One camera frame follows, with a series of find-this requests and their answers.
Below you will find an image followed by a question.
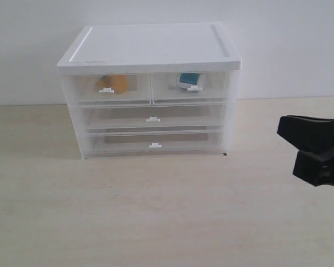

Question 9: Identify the white blue tube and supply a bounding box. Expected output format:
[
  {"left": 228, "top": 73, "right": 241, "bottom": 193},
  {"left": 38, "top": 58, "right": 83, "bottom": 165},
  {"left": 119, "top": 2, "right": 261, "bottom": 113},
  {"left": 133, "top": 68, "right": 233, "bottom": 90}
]
[{"left": 175, "top": 73, "right": 207, "bottom": 92}]

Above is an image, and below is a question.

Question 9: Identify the clear drawer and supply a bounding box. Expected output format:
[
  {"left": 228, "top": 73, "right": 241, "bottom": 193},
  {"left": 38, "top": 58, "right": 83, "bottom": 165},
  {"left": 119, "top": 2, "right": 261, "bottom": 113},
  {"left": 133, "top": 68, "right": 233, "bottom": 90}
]
[
  {"left": 75, "top": 74, "right": 151, "bottom": 105},
  {"left": 151, "top": 72, "right": 229, "bottom": 105},
  {"left": 89, "top": 131, "right": 222, "bottom": 154},
  {"left": 82, "top": 104, "right": 225, "bottom": 131}
]

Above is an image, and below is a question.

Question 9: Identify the yellow wedge block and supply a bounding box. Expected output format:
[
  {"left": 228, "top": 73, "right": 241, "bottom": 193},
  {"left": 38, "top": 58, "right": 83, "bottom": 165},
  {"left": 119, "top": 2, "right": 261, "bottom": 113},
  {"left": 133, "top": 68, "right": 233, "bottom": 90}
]
[{"left": 95, "top": 75, "right": 129, "bottom": 93}]

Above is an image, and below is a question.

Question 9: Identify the white plastic drawer cabinet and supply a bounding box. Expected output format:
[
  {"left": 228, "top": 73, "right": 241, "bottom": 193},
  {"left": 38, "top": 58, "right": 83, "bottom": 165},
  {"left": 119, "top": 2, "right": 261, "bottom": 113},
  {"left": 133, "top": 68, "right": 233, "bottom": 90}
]
[{"left": 57, "top": 22, "right": 242, "bottom": 159}]

